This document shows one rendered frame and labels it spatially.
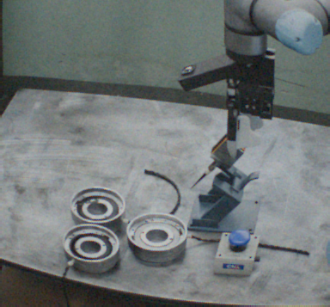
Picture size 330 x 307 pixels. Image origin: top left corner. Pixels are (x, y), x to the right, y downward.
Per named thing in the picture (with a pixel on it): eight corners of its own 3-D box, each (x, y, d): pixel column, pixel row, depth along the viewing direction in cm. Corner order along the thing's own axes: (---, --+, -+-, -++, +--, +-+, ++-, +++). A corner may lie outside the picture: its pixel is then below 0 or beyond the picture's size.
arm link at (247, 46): (221, 32, 118) (226, 13, 125) (222, 56, 121) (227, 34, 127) (266, 39, 117) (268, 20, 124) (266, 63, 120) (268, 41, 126)
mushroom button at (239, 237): (223, 260, 131) (227, 241, 128) (228, 246, 134) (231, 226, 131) (245, 261, 130) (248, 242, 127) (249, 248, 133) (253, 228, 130)
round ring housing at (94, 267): (91, 232, 141) (89, 216, 138) (132, 259, 135) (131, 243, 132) (54, 254, 134) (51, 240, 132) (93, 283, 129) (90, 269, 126)
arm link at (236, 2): (247, -15, 109) (211, -30, 115) (248, 41, 116) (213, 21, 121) (278, -20, 113) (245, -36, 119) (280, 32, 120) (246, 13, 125)
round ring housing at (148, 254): (132, 267, 133) (131, 252, 130) (123, 231, 141) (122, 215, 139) (191, 261, 134) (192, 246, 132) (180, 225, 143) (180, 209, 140)
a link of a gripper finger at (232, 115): (235, 145, 128) (237, 96, 124) (225, 144, 129) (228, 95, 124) (237, 132, 132) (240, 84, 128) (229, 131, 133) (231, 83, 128)
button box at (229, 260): (213, 273, 131) (215, 256, 128) (221, 249, 137) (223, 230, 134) (255, 276, 130) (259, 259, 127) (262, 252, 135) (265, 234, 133)
